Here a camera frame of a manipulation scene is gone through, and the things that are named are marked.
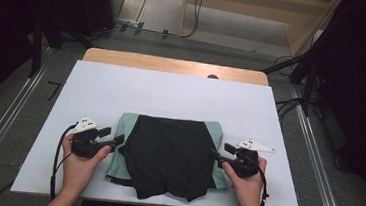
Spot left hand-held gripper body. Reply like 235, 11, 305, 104
70, 117, 104, 160

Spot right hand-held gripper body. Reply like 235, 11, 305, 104
231, 138, 277, 181

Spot black and green t-shirt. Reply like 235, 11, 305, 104
104, 111, 235, 206

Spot person's right hand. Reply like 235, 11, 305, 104
217, 154, 269, 206

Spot person's left hand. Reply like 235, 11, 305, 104
57, 133, 114, 200

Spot white table cover sheet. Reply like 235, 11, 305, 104
11, 54, 312, 206

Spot wooden table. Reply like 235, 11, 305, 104
81, 46, 272, 87

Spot black metal stand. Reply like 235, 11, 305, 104
257, 46, 322, 119
26, 11, 96, 84

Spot white power strip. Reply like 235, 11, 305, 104
114, 17, 140, 30

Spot black cabinet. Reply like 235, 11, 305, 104
74, 0, 128, 41

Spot wooden platform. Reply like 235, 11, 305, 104
177, 0, 344, 61

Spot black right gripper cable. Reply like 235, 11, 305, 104
251, 158, 273, 206

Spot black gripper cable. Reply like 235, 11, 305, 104
48, 121, 79, 204
251, 158, 273, 206

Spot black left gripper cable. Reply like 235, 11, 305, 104
48, 121, 79, 204

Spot black floor cables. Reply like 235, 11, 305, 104
273, 95, 306, 124

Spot metal floor rail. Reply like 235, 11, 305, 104
0, 63, 48, 203
279, 84, 361, 206

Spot black hanging cable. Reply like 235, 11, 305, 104
176, 0, 206, 40

